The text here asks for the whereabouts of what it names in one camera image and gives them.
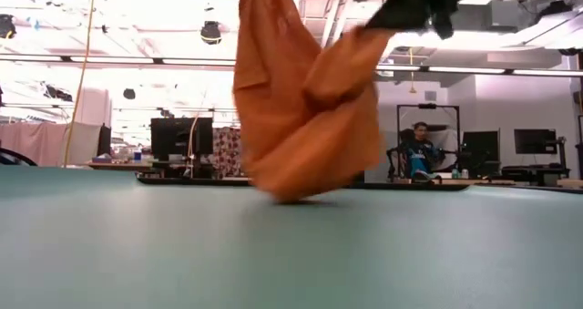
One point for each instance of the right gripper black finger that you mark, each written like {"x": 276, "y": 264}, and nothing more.
{"x": 389, "y": 19}

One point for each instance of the orange towel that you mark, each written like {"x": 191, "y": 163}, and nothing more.
{"x": 296, "y": 117}

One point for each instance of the person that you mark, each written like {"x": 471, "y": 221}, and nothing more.
{"x": 419, "y": 154}

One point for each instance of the black computer monitor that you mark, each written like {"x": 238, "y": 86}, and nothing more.
{"x": 480, "y": 145}
{"x": 535, "y": 140}
{"x": 173, "y": 136}

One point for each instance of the black ceiling lamp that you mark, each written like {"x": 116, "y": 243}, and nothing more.
{"x": 211, "y": 32}
{"x": 5, "y": 26}
{"x": 129, "y": 94}

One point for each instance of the black desk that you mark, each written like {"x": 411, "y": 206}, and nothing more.
{"x": 537, "y": 170}

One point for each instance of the red patterned cloth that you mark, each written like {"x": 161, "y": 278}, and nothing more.
{"x": 226, "y": 149}

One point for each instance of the green table mat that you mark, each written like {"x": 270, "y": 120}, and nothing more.
{"x": 273, "y": 254}

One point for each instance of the blue cup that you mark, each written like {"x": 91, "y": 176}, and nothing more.
{"x": 137, "y": 156}

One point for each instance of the wooden desk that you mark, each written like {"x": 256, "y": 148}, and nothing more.
{"x": 118, "y": 165}

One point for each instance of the black upright panel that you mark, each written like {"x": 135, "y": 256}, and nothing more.
{"x": 104, "y": 140}

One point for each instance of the pink curtain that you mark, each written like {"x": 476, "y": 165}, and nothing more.
{"x": 27, "y": 142}

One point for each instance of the black chair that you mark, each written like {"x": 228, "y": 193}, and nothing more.
{"x": 16, "y": 156}

